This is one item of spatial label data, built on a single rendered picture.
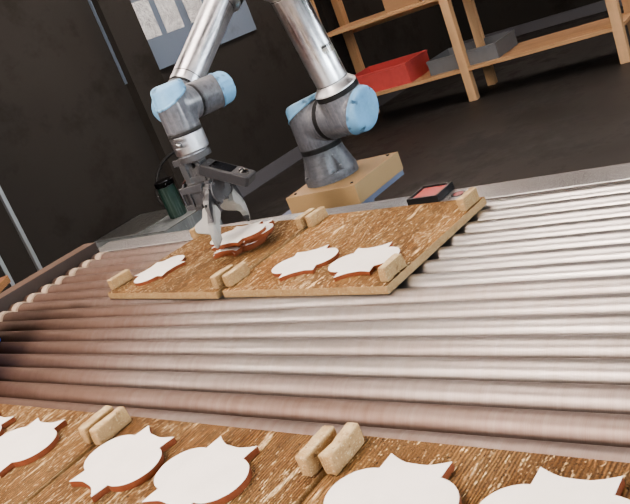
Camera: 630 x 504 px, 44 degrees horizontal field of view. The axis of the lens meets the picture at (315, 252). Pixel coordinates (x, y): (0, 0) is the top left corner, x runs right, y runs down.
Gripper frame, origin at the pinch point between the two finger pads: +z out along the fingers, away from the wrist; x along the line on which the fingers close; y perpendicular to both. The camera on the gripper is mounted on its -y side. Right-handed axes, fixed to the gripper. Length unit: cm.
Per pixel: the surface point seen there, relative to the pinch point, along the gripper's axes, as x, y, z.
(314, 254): 13.4, -24.5, 3.3
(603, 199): 8, -77, 6
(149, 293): 14.1, 17.7, 4.4
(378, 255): 20.3, -40.6, 3.2
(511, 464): 77, -74, 4
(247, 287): 21.7, -12.9, 4.1
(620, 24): -534, -37, 67
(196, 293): 19.1, 1.4, 4.4
